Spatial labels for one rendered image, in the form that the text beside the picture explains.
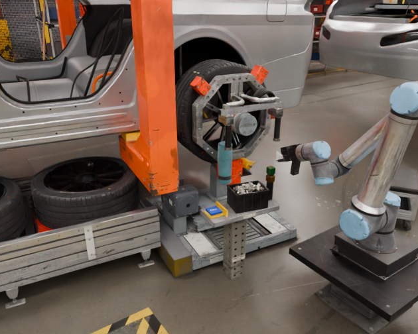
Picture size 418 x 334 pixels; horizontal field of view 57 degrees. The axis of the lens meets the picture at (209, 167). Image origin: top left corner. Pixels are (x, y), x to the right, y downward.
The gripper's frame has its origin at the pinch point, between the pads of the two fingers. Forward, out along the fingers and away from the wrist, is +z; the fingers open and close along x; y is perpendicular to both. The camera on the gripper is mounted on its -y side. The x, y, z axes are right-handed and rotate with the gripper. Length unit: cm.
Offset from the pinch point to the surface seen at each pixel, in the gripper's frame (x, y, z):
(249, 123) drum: 4.1, 24.9, 12.6
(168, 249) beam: 58, -39, 49
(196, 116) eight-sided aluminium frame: 31, 36, 26
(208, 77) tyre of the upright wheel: 18, 58, 24
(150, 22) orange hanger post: 62, 79, -7
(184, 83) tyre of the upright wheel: 28, 58, 37
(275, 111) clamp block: -8.8, 28.3, 3.4
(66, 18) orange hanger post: 37, 188, 243
